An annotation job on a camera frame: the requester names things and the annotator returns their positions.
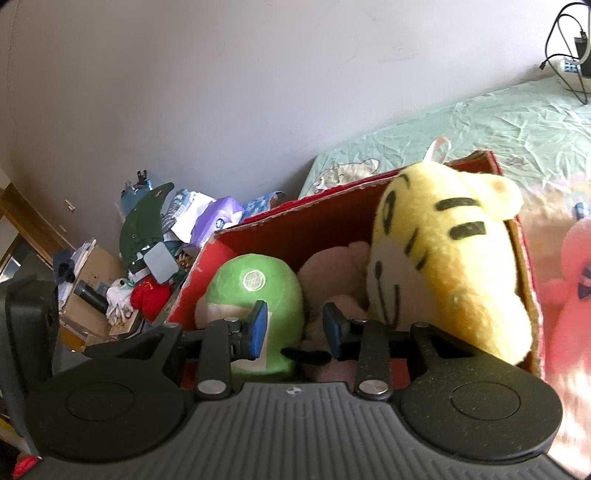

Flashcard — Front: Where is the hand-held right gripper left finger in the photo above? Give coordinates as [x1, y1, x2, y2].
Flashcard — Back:
[83, 300, 269, 401]

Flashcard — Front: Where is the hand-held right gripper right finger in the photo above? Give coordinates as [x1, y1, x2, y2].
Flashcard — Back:
[322, 302, 478, 401]

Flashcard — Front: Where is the green plush toy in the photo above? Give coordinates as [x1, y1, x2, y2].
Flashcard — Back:
[203, 253, 305, 381]

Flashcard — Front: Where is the pink teddy bear plush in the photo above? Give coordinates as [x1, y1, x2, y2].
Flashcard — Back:
[295, 240, 377, 384]

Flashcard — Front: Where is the red cardboard box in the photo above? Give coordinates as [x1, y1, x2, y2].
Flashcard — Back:
[164, 150, 546, 379]

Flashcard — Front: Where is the yellow tiger plush toy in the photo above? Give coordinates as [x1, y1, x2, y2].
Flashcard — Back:
[367, 161, 534, 367]

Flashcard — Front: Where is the black cylinder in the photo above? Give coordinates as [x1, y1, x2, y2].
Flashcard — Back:
[74, 279, 110, 313]

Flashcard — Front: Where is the dark cloth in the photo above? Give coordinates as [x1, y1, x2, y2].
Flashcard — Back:
[52, 250, 78, 284]

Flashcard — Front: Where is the brown cardboard box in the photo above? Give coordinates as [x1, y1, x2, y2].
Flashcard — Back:
[60, 244, 136, 339]

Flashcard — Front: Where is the white cloth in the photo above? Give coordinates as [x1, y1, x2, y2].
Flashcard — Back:
[106, 285, 140, 325]

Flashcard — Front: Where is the wooden furniture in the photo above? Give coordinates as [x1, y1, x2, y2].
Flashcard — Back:
[0, 182, 77, 287]

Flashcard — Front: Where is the red cloth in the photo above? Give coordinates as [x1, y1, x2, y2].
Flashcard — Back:
[130, 277, 175, 324]

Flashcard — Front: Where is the grey square card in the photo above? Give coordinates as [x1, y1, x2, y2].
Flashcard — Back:
[144, 242, 179, 283]

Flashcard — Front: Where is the purple tissue pack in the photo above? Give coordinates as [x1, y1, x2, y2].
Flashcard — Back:
[191, 196, 244, 246]

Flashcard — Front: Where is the blue printed packet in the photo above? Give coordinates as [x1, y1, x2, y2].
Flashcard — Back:
[241, 191, 288, 223]

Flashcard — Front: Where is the white and blue packet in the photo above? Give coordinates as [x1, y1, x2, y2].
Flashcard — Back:
[161, 188, 216, 241]

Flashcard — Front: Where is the dark green cap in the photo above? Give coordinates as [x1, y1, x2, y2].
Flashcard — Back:
[119, 182, 176, 273]

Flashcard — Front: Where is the blue bottle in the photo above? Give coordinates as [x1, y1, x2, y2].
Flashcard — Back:
[121, 170, 154, 209]

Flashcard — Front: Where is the pink-red plush toy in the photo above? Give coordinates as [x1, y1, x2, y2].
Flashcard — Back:
[539, 219, 591, 416]

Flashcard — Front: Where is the black charger plug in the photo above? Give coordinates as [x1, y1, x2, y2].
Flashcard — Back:
[574, 34, 591, 78]

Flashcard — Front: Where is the white power strip with cables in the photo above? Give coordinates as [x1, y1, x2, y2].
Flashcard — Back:
[540, 2, 591, 104]

